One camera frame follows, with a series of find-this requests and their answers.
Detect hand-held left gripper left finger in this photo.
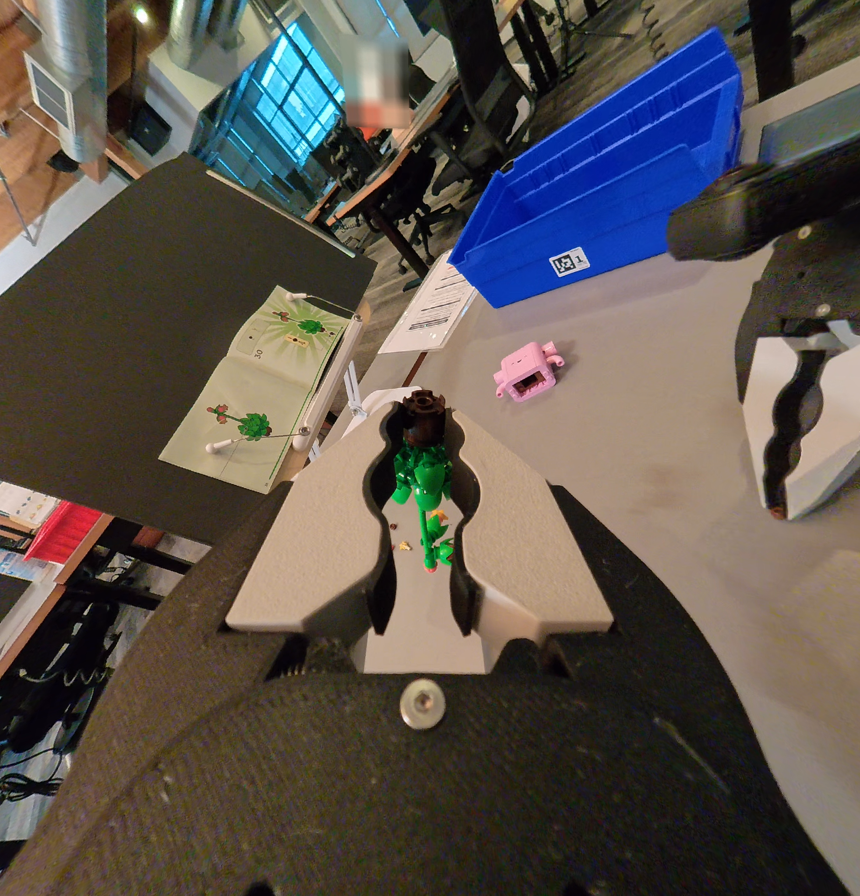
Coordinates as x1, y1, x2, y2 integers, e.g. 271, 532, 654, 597
226, 401, 411, 673

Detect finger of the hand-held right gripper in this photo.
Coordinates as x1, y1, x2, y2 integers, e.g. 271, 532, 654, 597
783, 332, 860, 522
741, 336, 830, 515

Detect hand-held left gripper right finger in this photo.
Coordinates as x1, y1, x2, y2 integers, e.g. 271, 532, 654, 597
444, 409, 615, 672

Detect green leafy plant piece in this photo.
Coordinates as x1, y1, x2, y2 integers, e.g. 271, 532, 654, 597
390, 390, 453, 508

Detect pink brick figure pot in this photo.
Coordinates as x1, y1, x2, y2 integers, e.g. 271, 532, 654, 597
493, 341, 565, 403

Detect grey framed desk panel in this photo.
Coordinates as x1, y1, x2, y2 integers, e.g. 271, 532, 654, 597
758, 76, 860, 172

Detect white book stand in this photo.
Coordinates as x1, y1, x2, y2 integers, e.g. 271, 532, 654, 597
262, 311, 420, 491

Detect open instruction booklet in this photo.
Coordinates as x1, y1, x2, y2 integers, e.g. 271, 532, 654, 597
158, 285, 354, 494

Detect blue storage bin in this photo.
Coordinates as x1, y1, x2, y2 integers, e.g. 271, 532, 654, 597
447, 28, 746, 309

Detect red ribbed panel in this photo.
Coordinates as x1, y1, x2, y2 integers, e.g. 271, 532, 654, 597
24, 500, 105, 563

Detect laminated instruction sheet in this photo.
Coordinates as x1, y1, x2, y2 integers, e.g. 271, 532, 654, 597
377, 248, 481, 354

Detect black office chair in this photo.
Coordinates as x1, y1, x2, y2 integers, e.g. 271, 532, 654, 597
409, 0, 536, 242

